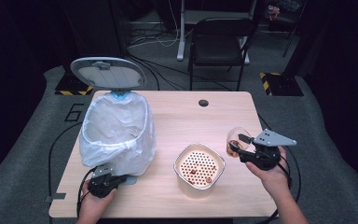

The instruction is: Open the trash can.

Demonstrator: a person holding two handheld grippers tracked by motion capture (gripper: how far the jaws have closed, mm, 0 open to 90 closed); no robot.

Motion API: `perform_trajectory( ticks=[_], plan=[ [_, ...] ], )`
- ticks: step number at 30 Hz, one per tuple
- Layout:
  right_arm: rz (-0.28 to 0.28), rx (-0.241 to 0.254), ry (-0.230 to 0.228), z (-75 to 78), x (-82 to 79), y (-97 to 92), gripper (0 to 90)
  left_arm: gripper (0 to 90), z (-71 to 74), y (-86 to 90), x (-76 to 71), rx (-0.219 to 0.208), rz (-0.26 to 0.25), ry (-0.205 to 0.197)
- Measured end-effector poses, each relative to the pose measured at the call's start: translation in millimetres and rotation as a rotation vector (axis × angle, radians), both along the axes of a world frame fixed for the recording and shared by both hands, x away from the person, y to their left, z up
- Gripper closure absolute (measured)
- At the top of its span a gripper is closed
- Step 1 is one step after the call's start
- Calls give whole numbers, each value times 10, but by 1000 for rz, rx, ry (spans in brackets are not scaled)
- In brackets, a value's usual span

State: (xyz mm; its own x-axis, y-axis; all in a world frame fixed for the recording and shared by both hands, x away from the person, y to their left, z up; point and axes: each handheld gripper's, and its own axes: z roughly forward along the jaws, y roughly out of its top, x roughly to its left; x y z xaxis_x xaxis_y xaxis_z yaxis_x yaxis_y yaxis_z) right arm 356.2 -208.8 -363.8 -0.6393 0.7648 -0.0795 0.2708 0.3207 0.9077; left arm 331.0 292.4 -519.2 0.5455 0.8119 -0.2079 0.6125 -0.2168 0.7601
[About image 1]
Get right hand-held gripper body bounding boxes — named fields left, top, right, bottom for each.
left=239, top=129, right=297, bottom=171

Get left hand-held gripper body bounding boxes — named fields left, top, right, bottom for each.
left=88, top=164, right=121, bottom=200

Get clear plastic cup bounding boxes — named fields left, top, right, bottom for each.
left=226, top=126, right=254, bottom=159

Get white plastic bin bag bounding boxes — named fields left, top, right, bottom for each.
left=78, top=91, right=157, bottom=177

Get beige container with perforated strainer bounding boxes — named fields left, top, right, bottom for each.
left=172, top=143, right=227, bottom=200

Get blue-grey lidded trash bin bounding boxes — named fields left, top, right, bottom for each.
left=69, top=56, right=147, bottom=186

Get person's left hand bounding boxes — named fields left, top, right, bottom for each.
left=78, top=180, right=117, bottom=219

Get person's right hand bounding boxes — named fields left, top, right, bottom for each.
left=245, top=146, right=293, bottom=201

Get grey tape strip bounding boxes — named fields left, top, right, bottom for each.
left=44, top=192, right=67, bottom=203

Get black folding chair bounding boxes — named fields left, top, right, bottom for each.
left=187, top=17, right=259, bottom=91

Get black tripod stand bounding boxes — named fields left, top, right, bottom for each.
left=282, top=0, right=307, bottom=59

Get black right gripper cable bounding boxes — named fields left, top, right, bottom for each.
left=256, top=114, right=303, bottom=224

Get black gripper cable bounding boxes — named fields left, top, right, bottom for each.
left=47, top=121, right=98, bottom=224
left=256, top=114, right=303, bottom=224

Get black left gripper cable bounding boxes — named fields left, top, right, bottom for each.
left=47, top=121, right=98, bottom=224

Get black base plate yellow stripes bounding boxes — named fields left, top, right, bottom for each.
left=54, top=70, right=102, bottom=96
left=259, top=72, right=305, bottom=97

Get black floor cable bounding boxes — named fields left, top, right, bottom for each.
left=124, top=51, right=232, bottom=92

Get white metal desk frame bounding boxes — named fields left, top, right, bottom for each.
left=176, top=0, right=257, bottom=65

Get white floor cable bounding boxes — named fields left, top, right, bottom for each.
left=127, top=0, right=181, bottom=49

